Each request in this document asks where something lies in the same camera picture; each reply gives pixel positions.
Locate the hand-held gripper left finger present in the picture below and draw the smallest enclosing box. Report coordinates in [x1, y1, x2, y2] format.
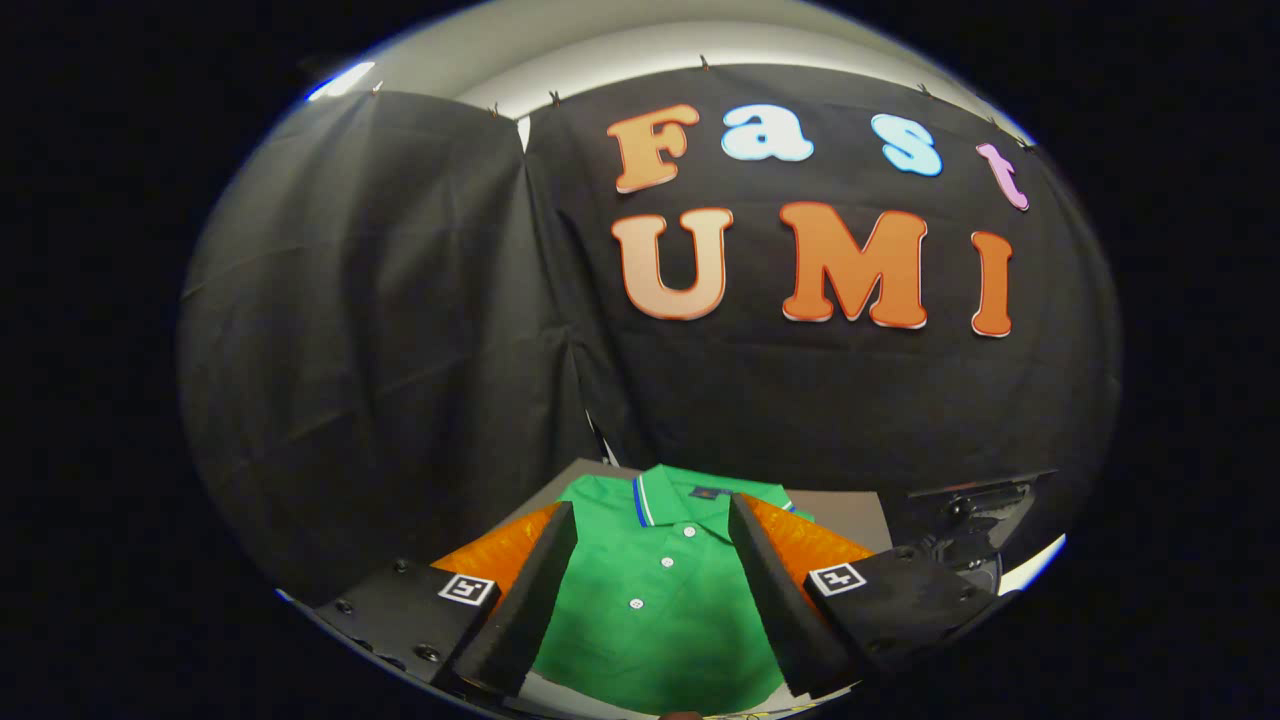
[315, 500, 579, 699]

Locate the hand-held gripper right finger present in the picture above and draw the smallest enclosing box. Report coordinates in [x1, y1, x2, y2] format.
[728, 492, 1001, 701]

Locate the green polo shirt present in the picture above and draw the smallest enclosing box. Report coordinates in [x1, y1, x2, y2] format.
[530, 463, 816, 716]

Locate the silver cabinet with dark top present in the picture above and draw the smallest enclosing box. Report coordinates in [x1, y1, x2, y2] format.
[490, 458, 894, 719]

